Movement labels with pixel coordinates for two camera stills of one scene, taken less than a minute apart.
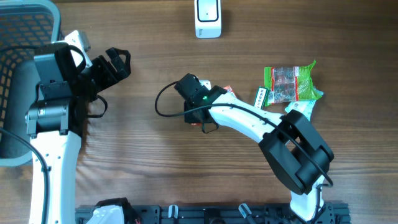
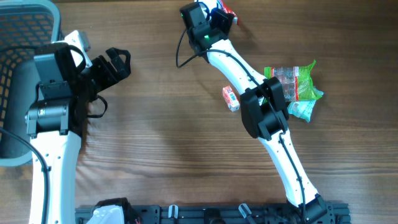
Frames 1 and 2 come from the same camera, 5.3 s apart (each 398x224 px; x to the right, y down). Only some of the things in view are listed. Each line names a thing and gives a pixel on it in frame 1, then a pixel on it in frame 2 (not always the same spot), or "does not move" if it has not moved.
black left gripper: (111, 76) does not move
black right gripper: (191, 116) -> (226, 20)
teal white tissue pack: (304, 107) does not move
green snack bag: (290, 84) does not move
